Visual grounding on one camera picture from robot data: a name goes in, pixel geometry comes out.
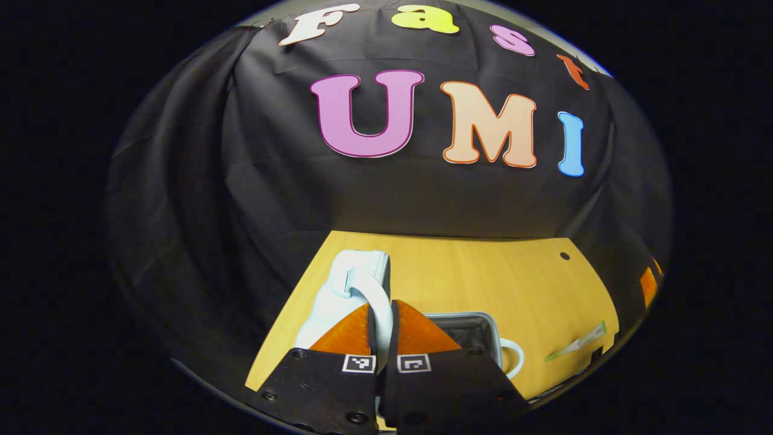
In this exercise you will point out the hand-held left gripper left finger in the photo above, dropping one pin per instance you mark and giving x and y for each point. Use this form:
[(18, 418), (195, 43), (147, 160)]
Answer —
[(372, 341)]

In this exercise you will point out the white and pale blue suitcase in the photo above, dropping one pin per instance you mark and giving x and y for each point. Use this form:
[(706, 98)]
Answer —
[(338, 290)]

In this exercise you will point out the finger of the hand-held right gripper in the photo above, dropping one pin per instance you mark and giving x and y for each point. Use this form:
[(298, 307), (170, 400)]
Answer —
[(647, 287)]

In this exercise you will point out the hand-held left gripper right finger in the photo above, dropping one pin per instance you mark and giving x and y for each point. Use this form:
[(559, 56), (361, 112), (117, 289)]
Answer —
[(393, 344)]

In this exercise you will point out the black backdrop cloth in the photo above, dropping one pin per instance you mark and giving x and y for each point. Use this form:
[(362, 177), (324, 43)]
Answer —
[(272, 181)]

